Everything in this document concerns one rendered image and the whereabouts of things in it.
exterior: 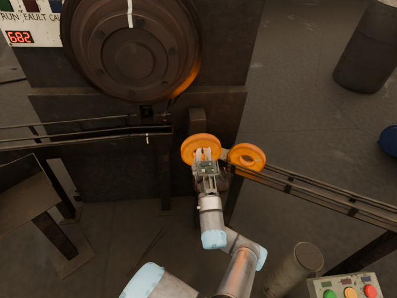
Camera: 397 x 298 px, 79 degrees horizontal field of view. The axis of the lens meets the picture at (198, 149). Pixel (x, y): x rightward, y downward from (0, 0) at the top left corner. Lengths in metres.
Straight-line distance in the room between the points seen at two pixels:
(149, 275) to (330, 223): 1.59
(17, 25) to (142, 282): 0.95
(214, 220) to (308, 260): 0.51
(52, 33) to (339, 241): 1.91
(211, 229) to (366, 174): 1.86
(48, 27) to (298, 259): 1.28
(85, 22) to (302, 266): 1.15
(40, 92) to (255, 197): 1.44
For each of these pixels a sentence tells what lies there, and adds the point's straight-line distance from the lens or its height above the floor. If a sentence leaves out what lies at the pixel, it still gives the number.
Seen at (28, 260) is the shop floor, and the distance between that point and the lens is 1.80.
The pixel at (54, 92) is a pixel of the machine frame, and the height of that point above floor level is 0.87.
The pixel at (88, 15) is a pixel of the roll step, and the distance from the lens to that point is 0.86.
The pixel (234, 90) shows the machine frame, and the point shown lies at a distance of 1.18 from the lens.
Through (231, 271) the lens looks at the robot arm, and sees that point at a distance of 0.71.
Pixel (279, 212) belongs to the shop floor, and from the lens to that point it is 1.84.
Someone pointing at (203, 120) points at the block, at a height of 0.79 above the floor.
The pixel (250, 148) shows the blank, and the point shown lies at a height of 0.78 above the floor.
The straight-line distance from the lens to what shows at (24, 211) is 1.19.
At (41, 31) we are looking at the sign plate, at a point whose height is 1.12.
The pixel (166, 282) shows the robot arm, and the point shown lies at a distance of 0.53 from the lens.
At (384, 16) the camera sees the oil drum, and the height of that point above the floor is 0.79.
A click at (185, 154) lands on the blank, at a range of 0.90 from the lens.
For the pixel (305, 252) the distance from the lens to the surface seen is 1.16.
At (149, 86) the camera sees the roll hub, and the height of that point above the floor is 1.02.
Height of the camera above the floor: 1.50
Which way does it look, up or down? 47 degrees down
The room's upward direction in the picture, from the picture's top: 6 degrees clockwise
